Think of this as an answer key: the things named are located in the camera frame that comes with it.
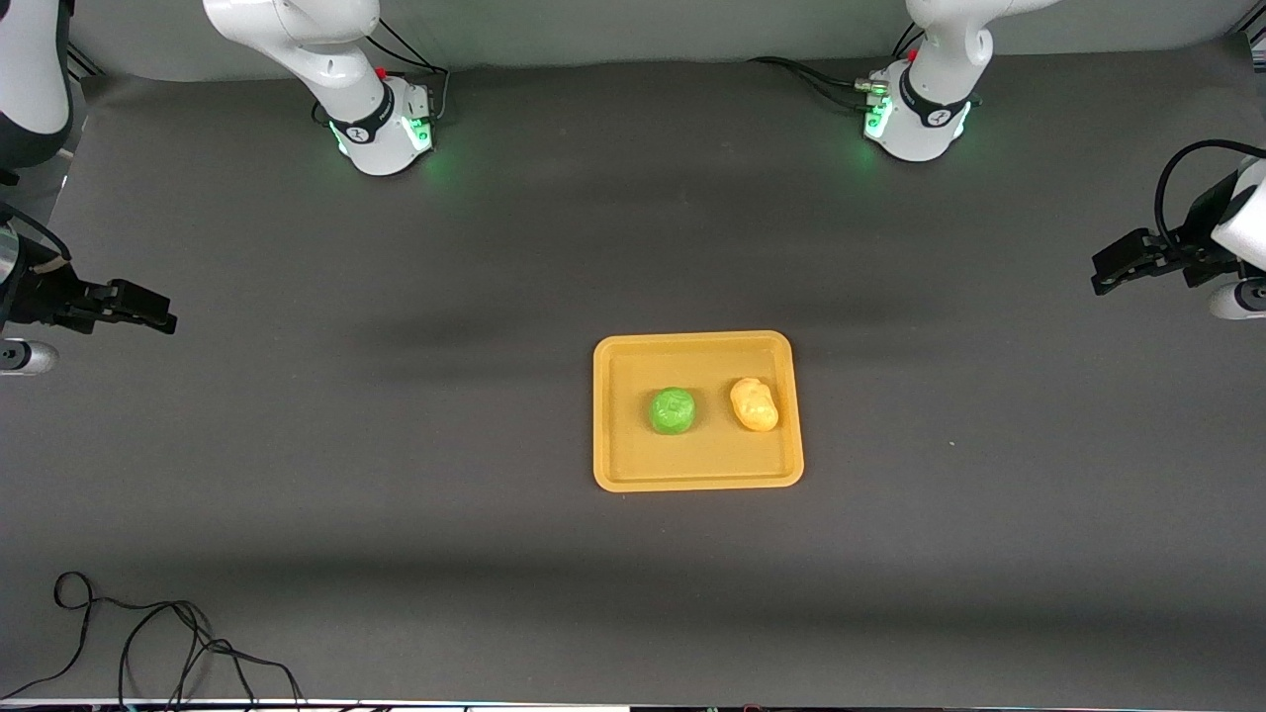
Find yellow potato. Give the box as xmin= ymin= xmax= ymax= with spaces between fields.
xmin=730 ymin=377 xmax=780 ymax=433

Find green apple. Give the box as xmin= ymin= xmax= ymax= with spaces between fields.
xmin=648 ymin=387 xmax=697 ymax=435

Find orange plastic tray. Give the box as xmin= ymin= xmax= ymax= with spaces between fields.
xmin=592 ymin=330 xmax=805 ymax=493

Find dark grey table cover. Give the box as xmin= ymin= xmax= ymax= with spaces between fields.
xmin=0 ymin=40 xmax=1266 ymax=705

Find thin black loose cable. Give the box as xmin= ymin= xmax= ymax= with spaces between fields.
xmin=0 ymin=571 xmax=308 ymax=709

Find black left arm base cables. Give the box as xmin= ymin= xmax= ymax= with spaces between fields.
xmin=747 ymin=20 xmax=926 ymax=112

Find black arm base cables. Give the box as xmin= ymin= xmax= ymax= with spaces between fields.
xmin=747 ymin=20 xmax=926 ymax=112
xmin=368 ymin=18 xmax=452 ymax=128

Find black right arm base cables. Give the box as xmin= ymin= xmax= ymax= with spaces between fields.
xmin=368 ymin=18 xmax=452 ymax=128

